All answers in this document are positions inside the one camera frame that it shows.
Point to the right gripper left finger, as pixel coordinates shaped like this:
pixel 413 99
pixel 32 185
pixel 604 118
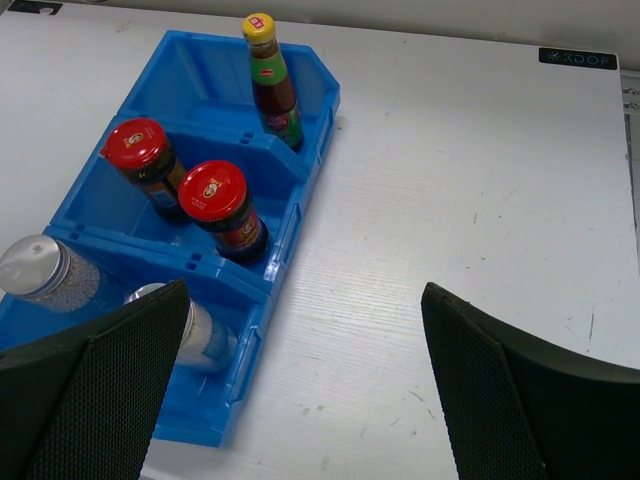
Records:
pixel 83 403

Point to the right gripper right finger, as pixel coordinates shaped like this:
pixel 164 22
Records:
pixel 519 407

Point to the silver-top shaker can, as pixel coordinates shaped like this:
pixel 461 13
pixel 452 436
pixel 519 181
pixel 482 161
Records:
pixel 207 345
pixel 44 271

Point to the red-lid sauce jar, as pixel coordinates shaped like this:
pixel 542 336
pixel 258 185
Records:
pixel 216 196
pixel 141 151

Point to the yellow-cap sauce bottle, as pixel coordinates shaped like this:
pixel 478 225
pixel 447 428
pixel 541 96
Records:
pixel 273 91

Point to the blue three-compartment plastic bin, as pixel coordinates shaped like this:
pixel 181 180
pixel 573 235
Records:
pixel 198 88

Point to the right black corner label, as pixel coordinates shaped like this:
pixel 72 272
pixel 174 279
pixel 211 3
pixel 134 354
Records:
pixel 577 58

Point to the black corner label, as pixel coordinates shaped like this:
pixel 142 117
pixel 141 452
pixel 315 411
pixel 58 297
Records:
pixel 577 58
pixel 35 7

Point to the left black corner label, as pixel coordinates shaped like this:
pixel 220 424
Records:
pixel 35 7

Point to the right aluminium side rail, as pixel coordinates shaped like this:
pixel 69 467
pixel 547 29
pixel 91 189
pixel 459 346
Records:
pixel 630 98

